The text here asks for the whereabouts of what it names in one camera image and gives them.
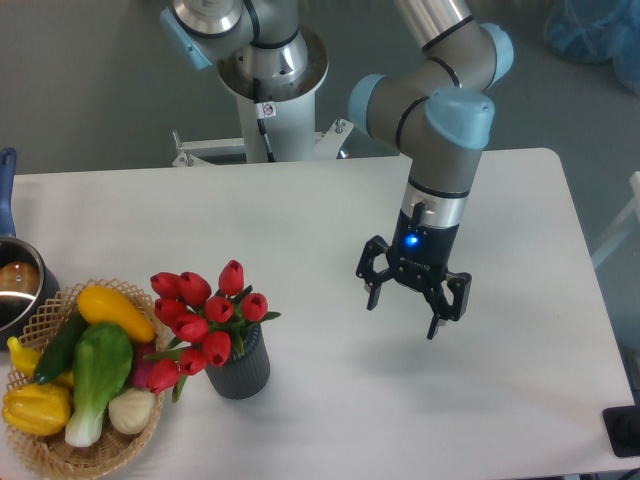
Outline red tulip bouquet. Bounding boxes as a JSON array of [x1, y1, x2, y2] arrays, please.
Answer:
[[146, 260, 281, 402]]

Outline small yellow gourd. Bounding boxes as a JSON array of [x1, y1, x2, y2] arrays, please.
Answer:
[[6, 336, 75, 389]]

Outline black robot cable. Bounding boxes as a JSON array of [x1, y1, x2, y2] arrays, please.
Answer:
[[252, 77, 277, 164]]

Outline white frame at right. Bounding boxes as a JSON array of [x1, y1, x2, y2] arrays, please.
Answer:
[[591, 171, 639, 269]]

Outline black device at table edge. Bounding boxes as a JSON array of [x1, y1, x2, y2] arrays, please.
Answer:
[[602, 405, 639, 458]]

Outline white garlic bulb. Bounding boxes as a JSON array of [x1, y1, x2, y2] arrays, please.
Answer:
[[108, 388, 155, 435]]

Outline blue plastic bag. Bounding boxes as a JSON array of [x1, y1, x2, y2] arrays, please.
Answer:
[[543, 1, 639, 95]]

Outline blue handled saucepan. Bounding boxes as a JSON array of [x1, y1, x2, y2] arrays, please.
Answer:
[[1, 147, 59, 350]]

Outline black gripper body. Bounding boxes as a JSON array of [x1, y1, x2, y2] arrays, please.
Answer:
[[385, 211, 459, 292]]

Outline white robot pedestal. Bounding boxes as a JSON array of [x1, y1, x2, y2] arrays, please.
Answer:
[[173, 26, 354, 166]]

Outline woven wicker basket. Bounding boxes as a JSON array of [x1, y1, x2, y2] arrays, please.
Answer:
[[1, 279, 168, 479]]

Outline yellow bell pepper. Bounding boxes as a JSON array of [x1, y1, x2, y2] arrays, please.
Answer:
[[1, 383, 71, 436]]

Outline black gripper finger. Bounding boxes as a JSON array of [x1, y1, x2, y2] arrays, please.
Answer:
[[424, 269, 472, 340], [356, 235, 393, 310]]

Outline green bok choy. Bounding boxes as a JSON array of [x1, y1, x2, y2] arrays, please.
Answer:
[[65, 322, 133, 448]]

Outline dark green cucumber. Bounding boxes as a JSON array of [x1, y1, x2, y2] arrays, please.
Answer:
[[33, 310, 89, 385]]

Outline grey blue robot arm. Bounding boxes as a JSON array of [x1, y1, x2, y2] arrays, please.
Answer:
[[160, 1, 514, 332]]

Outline dark grey ribbed vase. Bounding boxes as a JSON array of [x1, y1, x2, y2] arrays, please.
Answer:
[[205, 327, 271, 400]]

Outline yellow squash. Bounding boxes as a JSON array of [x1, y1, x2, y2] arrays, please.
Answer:
[[77, 285, 156, 343]]

